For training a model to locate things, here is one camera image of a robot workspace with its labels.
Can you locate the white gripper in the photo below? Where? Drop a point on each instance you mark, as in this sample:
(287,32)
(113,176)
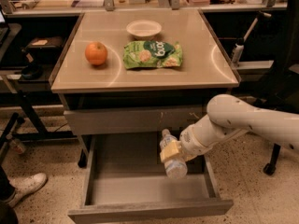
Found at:
(191,143)

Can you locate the clear plastic water bottle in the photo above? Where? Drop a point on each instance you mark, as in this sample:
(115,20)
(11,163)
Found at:
(176,168)

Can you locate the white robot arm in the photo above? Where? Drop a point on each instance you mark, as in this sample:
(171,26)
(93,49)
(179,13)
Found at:
(227,117)

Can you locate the open middle drawer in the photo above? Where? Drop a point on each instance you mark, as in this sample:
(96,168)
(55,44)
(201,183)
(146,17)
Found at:
(125,181)

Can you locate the closed top drawer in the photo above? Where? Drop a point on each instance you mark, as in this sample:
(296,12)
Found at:
(132,119)

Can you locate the grey drawer cabinet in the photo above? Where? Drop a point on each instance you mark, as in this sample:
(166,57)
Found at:
(205,69)

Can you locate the green snack bag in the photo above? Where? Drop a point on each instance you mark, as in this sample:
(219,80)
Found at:
(152,54)

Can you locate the orange apple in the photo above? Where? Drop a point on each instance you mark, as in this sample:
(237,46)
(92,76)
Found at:
(96,53)

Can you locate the white bowl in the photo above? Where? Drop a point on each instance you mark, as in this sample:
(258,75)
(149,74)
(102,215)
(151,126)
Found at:
(143,29)

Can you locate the black office chair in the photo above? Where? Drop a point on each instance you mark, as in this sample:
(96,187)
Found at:
(278,91)

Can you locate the black desk stand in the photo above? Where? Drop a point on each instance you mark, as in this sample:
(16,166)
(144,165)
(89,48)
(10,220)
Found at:
(30,92)

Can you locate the white sneaker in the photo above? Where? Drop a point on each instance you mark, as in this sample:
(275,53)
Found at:
(26,187)

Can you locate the black box with label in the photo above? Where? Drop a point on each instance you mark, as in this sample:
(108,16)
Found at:
(46,47)

